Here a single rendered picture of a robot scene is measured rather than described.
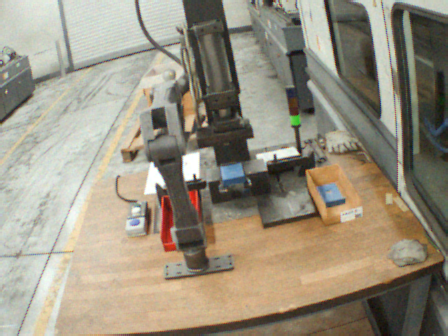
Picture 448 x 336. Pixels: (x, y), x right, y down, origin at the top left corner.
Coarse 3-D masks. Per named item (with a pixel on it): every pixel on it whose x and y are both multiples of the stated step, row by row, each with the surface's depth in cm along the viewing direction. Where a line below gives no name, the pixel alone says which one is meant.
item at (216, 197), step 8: (256, 176) 157; (264, 176) 158; (208, 184) 157; (216, 184) 157; (256, 184) 159; (264, 184) 159; (216, 192) 159; (224, 192) 159; (256, 192) 160; (264, 192) 160; (216, 200) 160; (224, 200) 160
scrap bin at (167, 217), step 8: (192, 192) 159; (168, 200) 159; (192, 200) 160; (168, 208) 161; (200, 208) 158; (168, 216) 157; (200, 216) 151; (160, 224) 143; (168, 224) 153; (160, 232) 139; (168, 232) 148; (168, 240) 144; (168, 248) 138
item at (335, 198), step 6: (324, 186) 155; (330, 186) 154; (336, 186) 153; (324, 192) 152; (336, 192) 150; (324, 198) 148; (330, 198) 147; (336, 198) 147; (342, 198) 141; (330, 204) 142; (336, 204) 143
